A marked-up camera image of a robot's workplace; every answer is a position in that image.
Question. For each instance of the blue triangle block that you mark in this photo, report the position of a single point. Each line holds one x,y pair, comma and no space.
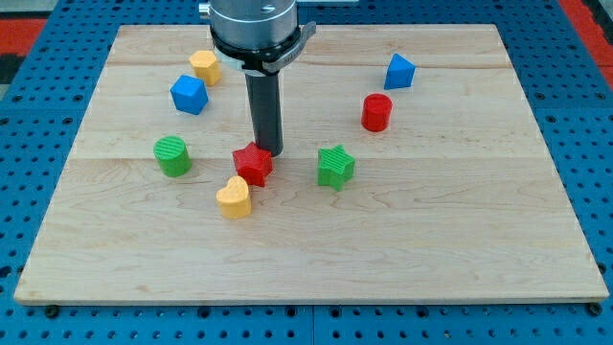
400,73

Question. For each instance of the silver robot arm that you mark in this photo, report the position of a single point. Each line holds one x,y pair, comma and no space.
259,38

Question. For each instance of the yellow heart block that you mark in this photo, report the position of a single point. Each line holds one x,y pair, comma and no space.
234,198

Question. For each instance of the yellow hexagon block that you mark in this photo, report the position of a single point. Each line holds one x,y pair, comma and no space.
206,67

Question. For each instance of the red cylinder block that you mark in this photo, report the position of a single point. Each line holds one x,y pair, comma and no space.
376,112

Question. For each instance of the red star block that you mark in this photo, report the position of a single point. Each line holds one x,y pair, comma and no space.
253,164

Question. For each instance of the blue cube block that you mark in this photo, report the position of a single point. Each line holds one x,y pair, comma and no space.
189,94

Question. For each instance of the green cylinder block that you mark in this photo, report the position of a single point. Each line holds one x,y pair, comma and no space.
172,156

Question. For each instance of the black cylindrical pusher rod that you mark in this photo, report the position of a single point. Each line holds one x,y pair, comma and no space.
265,108

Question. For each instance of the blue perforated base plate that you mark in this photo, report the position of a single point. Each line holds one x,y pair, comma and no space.
42,109

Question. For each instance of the wooden board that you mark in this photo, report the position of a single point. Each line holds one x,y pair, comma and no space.
457,201

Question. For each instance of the green star block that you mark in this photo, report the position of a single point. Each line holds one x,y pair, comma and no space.
335,167

